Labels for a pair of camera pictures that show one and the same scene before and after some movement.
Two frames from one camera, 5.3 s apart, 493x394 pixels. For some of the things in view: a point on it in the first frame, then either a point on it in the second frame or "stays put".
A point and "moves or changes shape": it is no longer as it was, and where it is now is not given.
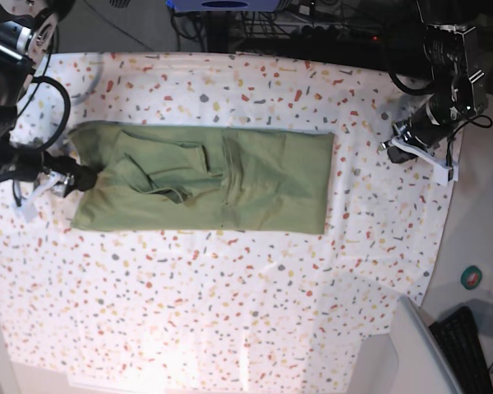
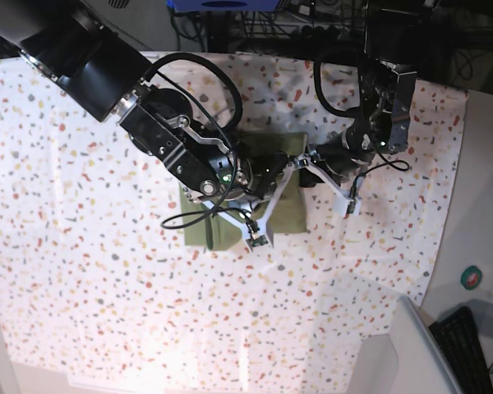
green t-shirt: x=154 y=177 moves or changes shape
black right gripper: x=430 y=122 -> x=337 y=154
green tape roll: x=471 y=277 stays put
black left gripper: x=30 y=163 -> x=264 y=169
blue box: x=224 y=6 stays put
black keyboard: x=458 y=336 stays put
